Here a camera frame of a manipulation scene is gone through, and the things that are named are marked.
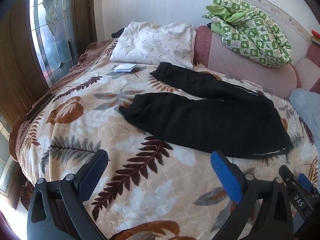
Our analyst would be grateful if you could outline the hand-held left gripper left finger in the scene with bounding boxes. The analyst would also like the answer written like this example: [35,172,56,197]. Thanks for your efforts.
[27,149,109,240]

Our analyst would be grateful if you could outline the leaf print blanket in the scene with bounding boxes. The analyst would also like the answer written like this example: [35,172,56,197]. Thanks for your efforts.
[9,39,320,240]

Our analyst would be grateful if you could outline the dark cloth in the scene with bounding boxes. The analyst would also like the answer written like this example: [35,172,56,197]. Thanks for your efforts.
[111,27,125,38]

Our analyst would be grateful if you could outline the white twig print pillow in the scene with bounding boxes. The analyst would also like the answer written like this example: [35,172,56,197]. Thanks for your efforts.
[109,22,197,68]

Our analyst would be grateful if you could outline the stained glass window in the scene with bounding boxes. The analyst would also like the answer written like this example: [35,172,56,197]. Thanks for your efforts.
[29,0,80,87]

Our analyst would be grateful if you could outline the leopard print cloth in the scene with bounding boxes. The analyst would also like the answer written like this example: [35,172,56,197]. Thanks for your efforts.
[19,182,35,211]

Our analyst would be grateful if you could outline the small white booklet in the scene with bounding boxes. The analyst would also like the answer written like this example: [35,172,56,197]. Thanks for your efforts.
[113,64,137,73]

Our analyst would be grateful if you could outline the brown wooden door panel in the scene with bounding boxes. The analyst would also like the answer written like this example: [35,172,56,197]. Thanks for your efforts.
[0,0,50,120]

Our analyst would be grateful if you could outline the blue-grey quilted cloth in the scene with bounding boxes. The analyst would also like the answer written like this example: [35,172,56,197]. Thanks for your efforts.
[289,88,320,145]

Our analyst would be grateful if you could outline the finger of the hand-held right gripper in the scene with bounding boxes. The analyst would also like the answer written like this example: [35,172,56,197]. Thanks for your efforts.
[298,173,320,205]
[278,164,313,222]

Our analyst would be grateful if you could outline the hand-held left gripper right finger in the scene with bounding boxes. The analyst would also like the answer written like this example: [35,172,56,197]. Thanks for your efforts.
[210,150,294,240]

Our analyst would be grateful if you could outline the pink padded headboard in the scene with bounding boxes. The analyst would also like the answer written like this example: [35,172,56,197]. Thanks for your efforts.
[194,26,320,99]

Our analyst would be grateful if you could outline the black pants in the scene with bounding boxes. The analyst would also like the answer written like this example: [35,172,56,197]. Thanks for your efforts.
[119,62,295,159]

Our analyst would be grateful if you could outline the green checkered quilt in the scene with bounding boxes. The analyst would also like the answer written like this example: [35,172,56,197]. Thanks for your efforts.
[201,0,293,68]

